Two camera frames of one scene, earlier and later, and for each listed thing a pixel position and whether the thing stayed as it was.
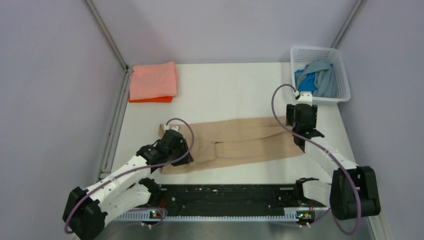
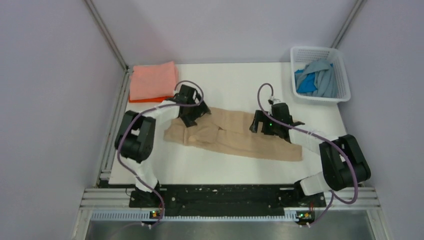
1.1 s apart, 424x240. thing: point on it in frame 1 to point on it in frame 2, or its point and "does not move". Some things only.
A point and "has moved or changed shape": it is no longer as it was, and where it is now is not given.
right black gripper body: x=290 y=114 to x=267 y=128
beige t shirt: x=220 y=144 has moved or changed shape
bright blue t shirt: x=307 y=83 does not move
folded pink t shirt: x=153 y=80 does not move
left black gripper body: x=181 y=151 to x=194 y=112
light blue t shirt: x=325 y=77 does not move
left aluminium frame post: x=128 y=69 does not move
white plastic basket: x=300 y=57 does not move
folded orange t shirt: x=164 y=99 does not move
